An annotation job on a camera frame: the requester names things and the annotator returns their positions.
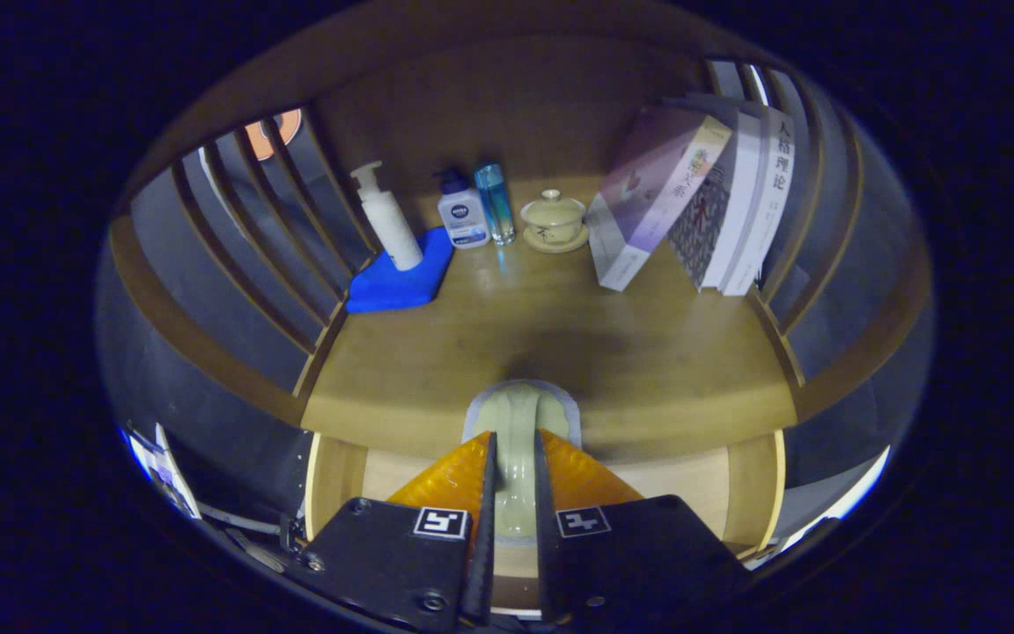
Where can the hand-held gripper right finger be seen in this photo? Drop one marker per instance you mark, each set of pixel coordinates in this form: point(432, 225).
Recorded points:
point(546, 546)

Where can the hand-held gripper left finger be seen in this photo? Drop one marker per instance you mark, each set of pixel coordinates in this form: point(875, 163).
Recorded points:
point(482, 546)

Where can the wooden drawer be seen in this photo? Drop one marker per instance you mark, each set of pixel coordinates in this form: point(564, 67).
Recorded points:
point(692, 480)

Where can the wooden countertop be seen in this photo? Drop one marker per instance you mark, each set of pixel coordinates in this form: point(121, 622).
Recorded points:
point(604, 352)

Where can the wooden cabinet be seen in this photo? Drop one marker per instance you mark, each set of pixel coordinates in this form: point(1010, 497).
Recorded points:
point(516, 106)

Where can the blue folded cloth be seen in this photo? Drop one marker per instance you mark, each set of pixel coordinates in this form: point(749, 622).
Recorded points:
point(393, 291)

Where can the beige lidded teacup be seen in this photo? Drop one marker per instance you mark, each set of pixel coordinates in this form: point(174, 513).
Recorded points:
point(554, 224)

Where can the white lotion bottle blue cap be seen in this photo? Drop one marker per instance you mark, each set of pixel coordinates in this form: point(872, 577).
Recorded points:
point(463, 220)

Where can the white pump bottle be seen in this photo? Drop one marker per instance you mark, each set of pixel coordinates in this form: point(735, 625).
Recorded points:
point(393, 229)

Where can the teal slim bottle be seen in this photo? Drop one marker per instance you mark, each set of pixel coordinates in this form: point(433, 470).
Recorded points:
point(496, 207)

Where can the patterned cover book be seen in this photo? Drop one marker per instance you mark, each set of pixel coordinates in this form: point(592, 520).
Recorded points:
point(701, 220)

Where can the purple white book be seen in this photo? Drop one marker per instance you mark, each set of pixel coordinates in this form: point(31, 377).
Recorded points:
point(648, 194)

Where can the white book black lettering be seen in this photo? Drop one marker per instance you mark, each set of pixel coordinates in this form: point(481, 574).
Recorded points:
point(771, 194)

